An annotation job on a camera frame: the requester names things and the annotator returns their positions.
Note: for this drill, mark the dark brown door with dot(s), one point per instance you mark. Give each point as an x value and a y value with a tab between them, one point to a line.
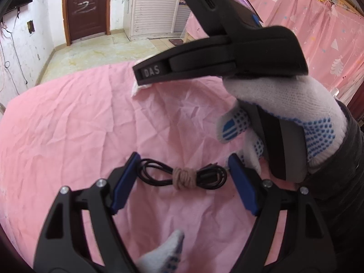
85	20

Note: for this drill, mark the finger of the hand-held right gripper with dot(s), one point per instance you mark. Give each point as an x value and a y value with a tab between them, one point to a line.
199	62

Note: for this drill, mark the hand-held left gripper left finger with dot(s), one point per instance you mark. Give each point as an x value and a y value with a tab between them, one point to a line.
125	184

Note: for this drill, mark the open wall junction box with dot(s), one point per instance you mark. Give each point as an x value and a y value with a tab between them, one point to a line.
30	26

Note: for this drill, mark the white shutter wardrobe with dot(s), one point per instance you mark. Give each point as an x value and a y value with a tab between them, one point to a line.
153	11

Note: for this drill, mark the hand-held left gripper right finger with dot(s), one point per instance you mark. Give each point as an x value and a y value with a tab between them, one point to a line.
243	184

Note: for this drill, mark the person's right hand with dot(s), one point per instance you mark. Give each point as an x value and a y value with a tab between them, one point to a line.
298	96

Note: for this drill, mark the pink bedsheet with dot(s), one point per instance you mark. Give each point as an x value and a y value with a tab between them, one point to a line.
71	133

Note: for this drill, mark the dark doormat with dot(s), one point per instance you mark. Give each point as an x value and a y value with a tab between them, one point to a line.
176	41

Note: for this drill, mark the pink tree print curtain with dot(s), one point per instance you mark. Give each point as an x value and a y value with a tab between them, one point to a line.
327	34

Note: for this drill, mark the person's right forearm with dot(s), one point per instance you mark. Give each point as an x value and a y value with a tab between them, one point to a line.
347	176

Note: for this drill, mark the person's left hand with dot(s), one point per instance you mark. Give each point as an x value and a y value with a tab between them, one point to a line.
162	256

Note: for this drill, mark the wooden bed leg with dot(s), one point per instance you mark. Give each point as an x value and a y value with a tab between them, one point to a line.
186	36

